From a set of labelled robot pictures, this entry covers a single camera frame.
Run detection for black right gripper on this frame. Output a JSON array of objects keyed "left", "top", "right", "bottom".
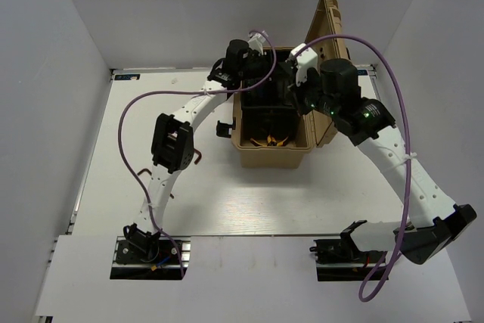
[{"left": 286, "top": 67, "right": 339, "bottom": 119}]

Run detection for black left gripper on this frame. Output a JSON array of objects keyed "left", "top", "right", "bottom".
[{"left": 237, "top": 48, "right": 291, "bottom": 83}]

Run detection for tan plastic toolbox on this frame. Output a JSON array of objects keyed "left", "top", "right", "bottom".
[{"left": 215, "top": 0, "right": 355, "bottom": 169}]

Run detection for yellow black long-nose pliers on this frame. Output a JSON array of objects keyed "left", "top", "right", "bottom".
[{"left": 271, "top": 136, "right": 290, "bottom": 148}]

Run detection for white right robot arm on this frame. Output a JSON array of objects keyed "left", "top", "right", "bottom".
[{"left": 288, "top": 58, "right": 477, "bottom": 265}]

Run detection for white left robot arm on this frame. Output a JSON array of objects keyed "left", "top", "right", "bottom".
[{"left": 117, "top": 30, "right": 276, "bottom": 262}]

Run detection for long brown hex key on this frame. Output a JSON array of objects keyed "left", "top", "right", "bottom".
[{"left": 194, "top": 149, "right": 202, "bottom": 165}]

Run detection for blue label sticker left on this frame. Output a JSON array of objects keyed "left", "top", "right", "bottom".
[{"left": 114, "top": 74, "right": 141, "bottom": 81}]

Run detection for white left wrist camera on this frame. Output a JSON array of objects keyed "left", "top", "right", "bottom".
[{"left": 247, "top": 30, "right": 267, "bottom": 54}]

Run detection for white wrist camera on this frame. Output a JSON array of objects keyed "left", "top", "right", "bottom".
[
  {"left": 247, "top": 30, "right": 267, "bottom": 54},
  {"left": 289, "top": 43, "right": 319, "bottom": 87}
]

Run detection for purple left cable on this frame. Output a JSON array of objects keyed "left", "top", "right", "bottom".
[{"left": 117, "top": 29, "right": 279, "bottom": 278}]

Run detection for purple cable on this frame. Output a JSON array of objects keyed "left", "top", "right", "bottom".
[
  {"left": 117, "top": 29, "right": 279, "bottom": 278},
  {"left": 289, "top": 34, "right": 414, "bottom": 303}
]

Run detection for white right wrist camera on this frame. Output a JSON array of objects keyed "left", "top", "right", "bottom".
[{"left": 289, "top": 43, "right": 319, "bottom": 87}]

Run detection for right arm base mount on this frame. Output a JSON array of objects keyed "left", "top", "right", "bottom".
[{"left": 309, "top": 220, "right": 383, "bottom": 282}]

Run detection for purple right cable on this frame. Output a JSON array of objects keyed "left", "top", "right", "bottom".
[{"left": 289, "top": 34, "right": 414, "bottom": 303}]

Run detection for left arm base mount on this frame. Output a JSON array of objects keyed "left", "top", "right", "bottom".
[{"left": 110, "top": 224, "right": 191, "bottom": 281}]

